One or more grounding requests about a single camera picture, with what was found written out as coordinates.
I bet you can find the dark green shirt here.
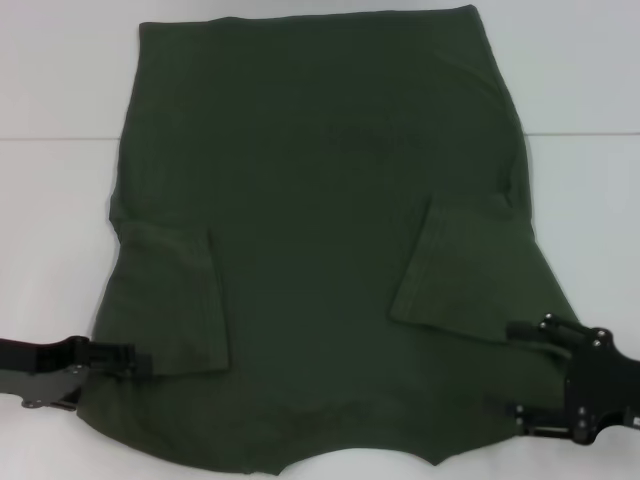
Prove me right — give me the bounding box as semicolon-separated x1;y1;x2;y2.
79;3;584;476

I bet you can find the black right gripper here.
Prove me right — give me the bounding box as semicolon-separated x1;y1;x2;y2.
502;312;640;447

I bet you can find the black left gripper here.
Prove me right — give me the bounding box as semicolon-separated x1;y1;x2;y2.
0;335;154;379

